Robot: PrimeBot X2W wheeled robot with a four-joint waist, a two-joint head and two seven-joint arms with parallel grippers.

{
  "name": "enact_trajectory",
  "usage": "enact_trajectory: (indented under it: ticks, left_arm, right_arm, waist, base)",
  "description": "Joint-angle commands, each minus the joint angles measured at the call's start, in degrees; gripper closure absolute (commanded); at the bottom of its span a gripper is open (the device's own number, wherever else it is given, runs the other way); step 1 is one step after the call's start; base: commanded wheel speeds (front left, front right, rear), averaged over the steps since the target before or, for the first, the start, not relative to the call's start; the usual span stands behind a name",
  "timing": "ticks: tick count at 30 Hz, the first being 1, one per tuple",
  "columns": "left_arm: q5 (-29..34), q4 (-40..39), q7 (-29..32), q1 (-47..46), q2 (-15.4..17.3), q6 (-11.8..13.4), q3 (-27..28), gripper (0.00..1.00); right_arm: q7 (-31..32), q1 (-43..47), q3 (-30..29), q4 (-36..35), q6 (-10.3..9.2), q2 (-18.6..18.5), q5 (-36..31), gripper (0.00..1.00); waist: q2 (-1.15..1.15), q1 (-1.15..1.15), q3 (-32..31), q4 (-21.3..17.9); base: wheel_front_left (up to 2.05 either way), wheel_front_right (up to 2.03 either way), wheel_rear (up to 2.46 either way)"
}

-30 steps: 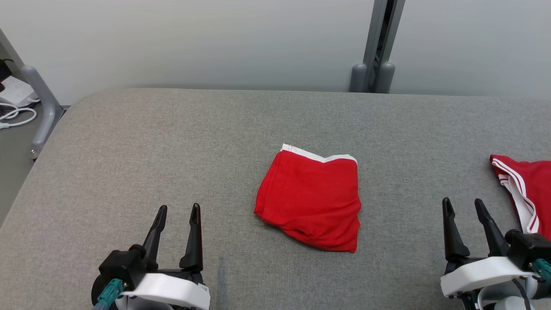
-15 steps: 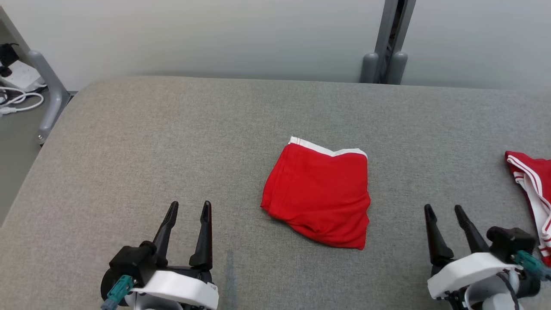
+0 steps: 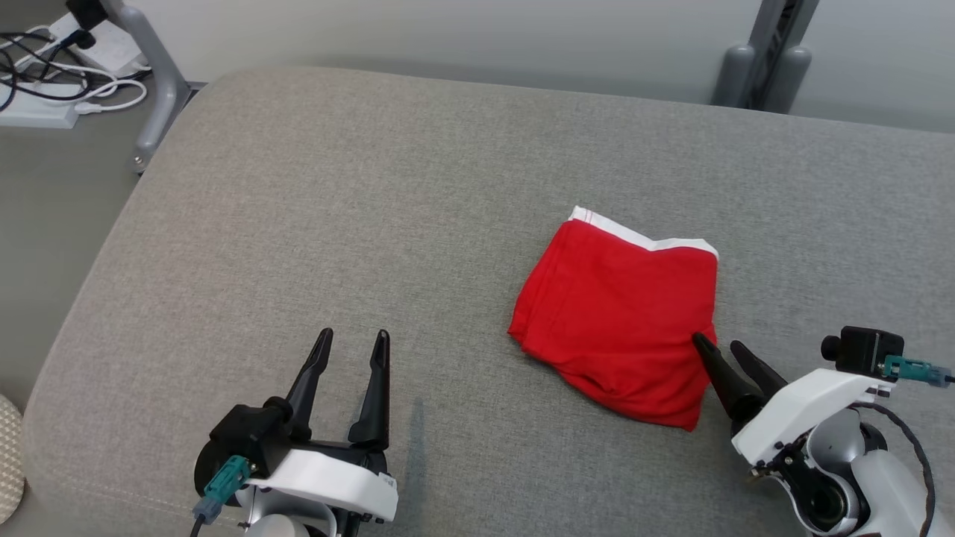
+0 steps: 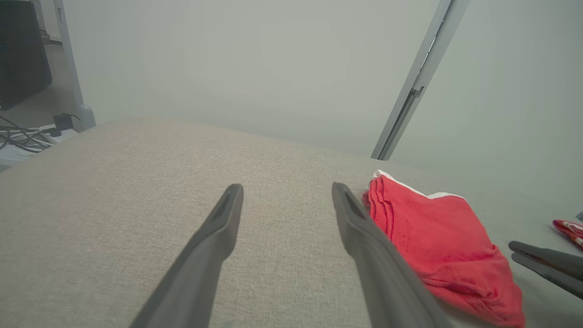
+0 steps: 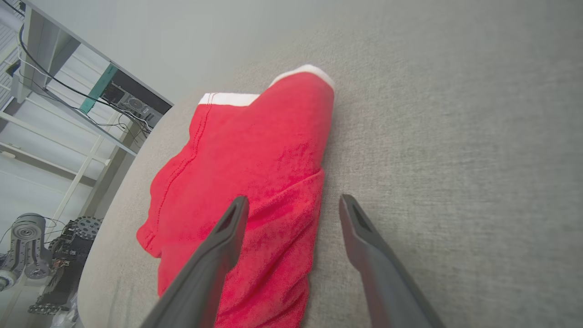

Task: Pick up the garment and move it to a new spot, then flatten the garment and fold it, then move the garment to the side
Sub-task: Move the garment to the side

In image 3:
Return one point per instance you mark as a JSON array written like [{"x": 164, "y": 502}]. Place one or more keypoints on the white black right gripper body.
[{"x": 806, "y": 406}]

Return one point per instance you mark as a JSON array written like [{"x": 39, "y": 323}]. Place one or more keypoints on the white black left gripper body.
[{"x": 328, "y": 481}]

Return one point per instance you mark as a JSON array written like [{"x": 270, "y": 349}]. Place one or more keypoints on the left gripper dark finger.
[
  {"x": 310, "y": 395},
  {"x": 375, "y": 410}
]

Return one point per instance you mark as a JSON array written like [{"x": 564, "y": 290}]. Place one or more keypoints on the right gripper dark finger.
[
  {"x": 761, "y": 374},
  {"x": 735, "y": 395}
]

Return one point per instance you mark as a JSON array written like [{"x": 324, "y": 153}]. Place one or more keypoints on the red white shorts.
[{"x": 619, "y": 321}]

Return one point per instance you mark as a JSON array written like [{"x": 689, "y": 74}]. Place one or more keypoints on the grey fabric sofa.
[{"x": 373, "y": 224}]

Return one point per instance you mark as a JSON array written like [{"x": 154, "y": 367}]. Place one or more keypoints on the beige knitted pouf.
[{"x": 9, "y": 462}]

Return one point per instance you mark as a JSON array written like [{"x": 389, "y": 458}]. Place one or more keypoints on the grey metal table leg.
[{"x": 160, "y": 82}]

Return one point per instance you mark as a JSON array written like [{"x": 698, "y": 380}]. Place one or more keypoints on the white flat adapter box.
[{"x": 30, "y": 112}]

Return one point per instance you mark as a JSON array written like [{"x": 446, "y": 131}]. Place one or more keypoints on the white power strip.
[{"x": 112, "y": 45}]

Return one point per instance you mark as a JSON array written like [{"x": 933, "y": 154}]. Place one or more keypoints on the black power plug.
[{"x": 86, "y": 11}]

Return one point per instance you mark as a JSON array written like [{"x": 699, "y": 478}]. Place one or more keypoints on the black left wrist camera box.
[{"x": 250, "y": 440}]

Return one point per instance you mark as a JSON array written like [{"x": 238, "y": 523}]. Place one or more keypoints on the grey metal post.
[{"x": 768, "y": 60}]

